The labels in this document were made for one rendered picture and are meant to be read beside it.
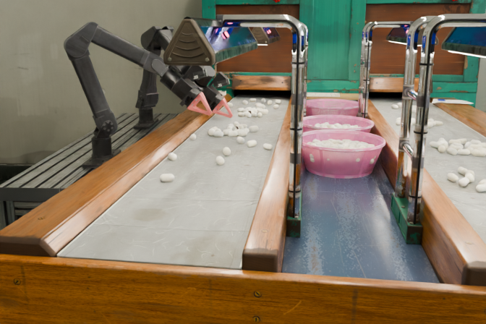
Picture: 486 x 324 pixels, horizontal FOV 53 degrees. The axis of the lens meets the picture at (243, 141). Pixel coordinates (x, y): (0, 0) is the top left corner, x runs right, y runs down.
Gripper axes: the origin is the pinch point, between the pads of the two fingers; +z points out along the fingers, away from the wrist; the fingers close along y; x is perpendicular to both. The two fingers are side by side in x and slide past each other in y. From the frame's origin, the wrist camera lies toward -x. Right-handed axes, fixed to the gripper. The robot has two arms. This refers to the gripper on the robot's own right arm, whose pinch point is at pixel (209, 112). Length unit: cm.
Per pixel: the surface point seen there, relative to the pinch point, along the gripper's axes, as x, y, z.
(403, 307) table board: -23, -95, 43
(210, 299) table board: -4, -95, 23
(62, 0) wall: 51, 161, -132
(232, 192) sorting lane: -6, -59, 18
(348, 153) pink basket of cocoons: -25, -27, 38
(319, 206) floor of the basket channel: -13, -48, 37
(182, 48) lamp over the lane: -29, -87, -5
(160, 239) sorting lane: 0, -85, 12
